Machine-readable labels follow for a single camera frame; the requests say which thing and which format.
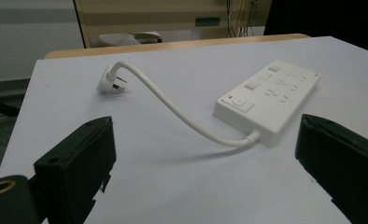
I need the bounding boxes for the green label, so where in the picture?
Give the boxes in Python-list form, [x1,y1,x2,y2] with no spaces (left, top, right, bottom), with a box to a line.
[194,17,221,27]

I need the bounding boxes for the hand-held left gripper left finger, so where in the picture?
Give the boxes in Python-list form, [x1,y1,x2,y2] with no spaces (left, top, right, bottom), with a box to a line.
[34,116,118,224]

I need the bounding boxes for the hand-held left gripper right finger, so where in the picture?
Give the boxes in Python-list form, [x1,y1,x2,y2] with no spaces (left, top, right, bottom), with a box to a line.
[294,113,368,224]

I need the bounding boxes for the dark curtain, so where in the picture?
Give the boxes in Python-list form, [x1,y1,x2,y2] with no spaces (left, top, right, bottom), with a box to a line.
[263,0,368,56]

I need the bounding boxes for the beige wooden cabinet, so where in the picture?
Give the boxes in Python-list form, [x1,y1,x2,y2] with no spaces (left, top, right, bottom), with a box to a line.
[73,0,274,49]

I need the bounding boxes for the white power cable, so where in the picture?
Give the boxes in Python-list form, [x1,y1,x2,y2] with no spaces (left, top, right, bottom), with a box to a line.
[109,60,262,149]

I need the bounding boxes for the white cloth bundle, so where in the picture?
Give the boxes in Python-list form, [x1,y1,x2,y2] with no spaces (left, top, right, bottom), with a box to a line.
[98,31,163,48]

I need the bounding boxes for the bundle of black cables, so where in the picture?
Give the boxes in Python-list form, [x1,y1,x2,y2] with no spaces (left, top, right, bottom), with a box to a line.
[226,0,259,38]

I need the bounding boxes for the white power strip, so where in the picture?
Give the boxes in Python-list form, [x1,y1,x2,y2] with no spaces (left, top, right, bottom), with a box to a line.
[212,59,322,148]

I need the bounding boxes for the white power plug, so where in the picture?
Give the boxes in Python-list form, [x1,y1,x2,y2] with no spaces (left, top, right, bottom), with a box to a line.
[95,63,128,94]

